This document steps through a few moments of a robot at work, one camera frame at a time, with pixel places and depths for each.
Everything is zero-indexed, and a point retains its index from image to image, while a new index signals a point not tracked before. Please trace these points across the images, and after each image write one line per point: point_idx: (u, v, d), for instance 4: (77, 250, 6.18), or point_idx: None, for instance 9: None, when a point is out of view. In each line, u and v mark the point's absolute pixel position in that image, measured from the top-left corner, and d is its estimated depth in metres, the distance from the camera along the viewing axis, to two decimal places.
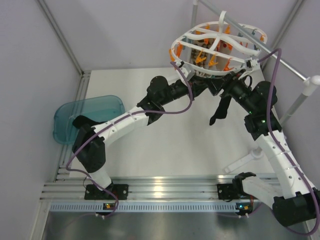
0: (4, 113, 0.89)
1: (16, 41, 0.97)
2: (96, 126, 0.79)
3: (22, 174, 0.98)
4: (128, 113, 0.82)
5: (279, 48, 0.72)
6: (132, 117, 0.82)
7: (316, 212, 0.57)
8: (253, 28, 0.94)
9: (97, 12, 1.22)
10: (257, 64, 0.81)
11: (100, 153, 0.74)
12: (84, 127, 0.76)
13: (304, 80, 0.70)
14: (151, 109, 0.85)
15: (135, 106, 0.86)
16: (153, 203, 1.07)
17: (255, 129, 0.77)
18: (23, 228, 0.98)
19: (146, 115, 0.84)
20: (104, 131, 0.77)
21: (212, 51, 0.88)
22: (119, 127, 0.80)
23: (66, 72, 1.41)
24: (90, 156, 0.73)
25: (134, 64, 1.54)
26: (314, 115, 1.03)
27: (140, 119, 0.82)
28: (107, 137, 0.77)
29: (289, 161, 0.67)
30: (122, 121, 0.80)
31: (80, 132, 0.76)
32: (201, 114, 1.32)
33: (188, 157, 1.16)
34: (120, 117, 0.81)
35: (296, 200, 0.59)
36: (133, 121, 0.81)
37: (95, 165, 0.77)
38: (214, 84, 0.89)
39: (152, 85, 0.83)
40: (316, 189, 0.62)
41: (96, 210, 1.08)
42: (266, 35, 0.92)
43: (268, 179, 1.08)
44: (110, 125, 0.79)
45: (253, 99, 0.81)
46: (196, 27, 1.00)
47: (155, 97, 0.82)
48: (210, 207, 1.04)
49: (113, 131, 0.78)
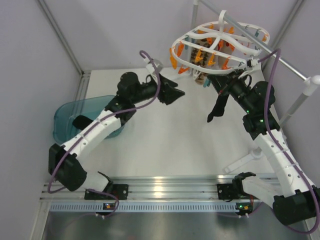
0: (4, 113, 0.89)
1: (16, 41, 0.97)
2: (65, 143, 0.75)
3: (22, 174, 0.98)
4: (97, 120, 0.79)
5: (278, 50, 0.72)
6: (102, 124, 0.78)
7: (316, 209, 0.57)
8: (257, 28, 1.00)
9: (97, 12, 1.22)
10: (257, 63, 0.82)
11: (77, 170, 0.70)
12: (52, 148, 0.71)
13: (305, 80, 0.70)
14: (121, 108, 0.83)
15: (103, 110, 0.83)
16: (153, 203, 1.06)
17: (254, 129, 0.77)
18: (23, 228, 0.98)
19: (115, 116, 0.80)
20: (76, 147, 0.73)
21: (212, 50, 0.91)
22: (90, 138, 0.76)
23: (66, 72, 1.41)
24: (67, 177, 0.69)
25: (134, 64, 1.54)
26: (314, 115, 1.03)
27: (111, 123, 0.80)
28: (79, 153, 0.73)
29: (287, 159, 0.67)
30: (90, 132, 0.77)
31: (49, 155, 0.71)
32: (201, 114, 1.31)
33: (188, 157, 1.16)
34: (89, 127, 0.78)
35: (296, 198, 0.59)
36: (104, 127, 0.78)
37: (77, 182, 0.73)
38: (219, 81, 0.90)
39: (122, 81, 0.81)
40: (315, 187, 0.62)
41: (96, 210, 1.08)
42: (269, 35, 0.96)
43: (268, 179, 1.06)
44: (78, 139, 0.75)
45: (251, 99, 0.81)
46: (199, 27, 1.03)
47: (126, 93, 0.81)
48: (210, 207, 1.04)
49: (84, 143, 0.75)
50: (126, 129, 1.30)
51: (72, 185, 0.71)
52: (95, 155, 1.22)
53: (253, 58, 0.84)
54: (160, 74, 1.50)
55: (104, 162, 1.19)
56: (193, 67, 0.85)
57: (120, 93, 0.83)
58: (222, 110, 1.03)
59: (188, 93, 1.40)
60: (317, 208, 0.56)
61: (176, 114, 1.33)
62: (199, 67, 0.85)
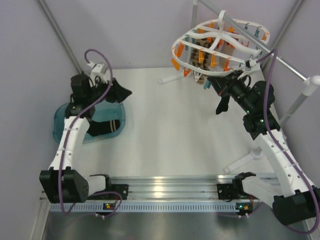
0: (4, 113, 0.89)
1: (16, 40, 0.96)
2: (52, 164, 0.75)
3: (21, 173, 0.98)
4: (68, 129, 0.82)
5: (275, 49, 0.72)
6: (74, 129, 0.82)
7: (316, 210, 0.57)
8: (257, 26, 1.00)
9: (97, 11, 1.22)
10: (255, 64, 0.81)
11: (78, 179, 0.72)
12: (43, 176, 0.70)
13: (304, 80, 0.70)
14: (81, 109, 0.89)
15: (66, 119, 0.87)
16: (153, 203, 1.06)
17: (254, 129, 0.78)
18: (23, 228, 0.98)
19: (82, 118, 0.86)
20: (65, 160, 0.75)
21: (212, 50, 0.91)
22: (71, 146, 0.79)
23: (66, 72, 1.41)
24: (73, 190, 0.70)
25: (134, 64, 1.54)
26: (314, 115, 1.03)
27: (81, 125, 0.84)
28: (71, 163, 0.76)
29: (288, 159, 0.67)
30: (69, 142, 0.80)
31: (44, 184, 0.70)
32: (201, 114, 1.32)
33: (188, 157, 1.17)
34: (64, 139, 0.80)
35: (296, 198, 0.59)
36: (77, 130, 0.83)
37: (82, 191, 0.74)
38: (219, 83, 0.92)
39: (75, 80, 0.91)
40: (315, 187, 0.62)
41: (95, 210, 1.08)
42: (269, 33, 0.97)
43: (268, 179, 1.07)
44: (62, 153, 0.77)
45: (251, 99, 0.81)
46: (199, 26, 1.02)
47: (82, 89, 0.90)
48: (210, 207, 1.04)
49: (70, 153, 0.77)
50: (126, 129, 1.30)
51: (80, 195, 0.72)
52: (95, 155, 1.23)
53: (252, 59, 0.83)
54: (160, 74, 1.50)
55: (104, 162, 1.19)
56: (193, 69, 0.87)
57: (75, 94, 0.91)
58: (227, 106, 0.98)
59: (188, 94, 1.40)
60: (317, 208, 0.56)
61: (176, 114, 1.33)
62: (199, 69, 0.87)
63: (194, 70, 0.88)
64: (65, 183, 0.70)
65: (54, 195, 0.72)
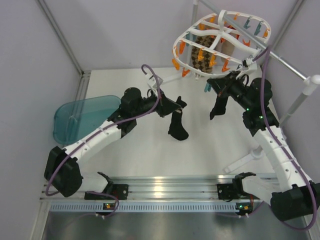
0: (4, 113, 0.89)
1: (15, 41, 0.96)
2: (67, 147, 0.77)
3: (21, 173, 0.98)
4: (99, 129, 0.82)
5: (269, 48, 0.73)
6: (104, 132, 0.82)
7: (313, 204, 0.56)
8: (260, 20, 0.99)
9: (97, 11, 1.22)
10: (252, 63, 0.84)
11: (75, 174, 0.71)
12: (54, 150, 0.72)
13: (304, 80, 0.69)
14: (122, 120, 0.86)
15: (106, 120, 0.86)
16: (153, 203, 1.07)
17: (253, 125, 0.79)
18: (23, 228, 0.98)
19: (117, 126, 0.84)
20: (77, 151, 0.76)
21: (212, 50, 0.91)
22: (92, 143, 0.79)
23: (66, 72, 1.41)
24: (65, 180, 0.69)
25: (134, 64, 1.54)
26: (315, 115, 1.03)
27: (112, 133, 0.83)
28: (80, 157, 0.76)
29: (285, 154, 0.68)
30: (93, 139, 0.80)
31: (50, 156, 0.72)
32: (202, 113, 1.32)
33: (187, 156, 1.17)
34: (90, 135, 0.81)
35: (293, 193, 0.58)
36: (106, 135, 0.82)
37: (72, 188, 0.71)
38: (218, 84, 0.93)
39: (126, 96, 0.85)
40: (312, 182, 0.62)
41: (95, 210, 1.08)
42: (270, 29, 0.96)
43: (268, 179, 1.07)
44: (80, 144, 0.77)
45: (249, 95, 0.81)
46: (200, 20, 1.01)
47: (128, 107, 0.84)
48: (209, 207, 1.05)
49: (85, 149, 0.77)
50: None
51: (68, 186, 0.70)
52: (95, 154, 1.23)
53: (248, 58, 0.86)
54: (161, 74, 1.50)
55: (105, 162, 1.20)
56: (193, 71, 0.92)
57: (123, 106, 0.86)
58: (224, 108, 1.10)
59: (189, 93, 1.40)
60: (314, 203, 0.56)
61: None
62: (199, 71, 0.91)
63: (194, 71, 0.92)
64: (63, 167, 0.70)
65: (48, 173, 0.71)
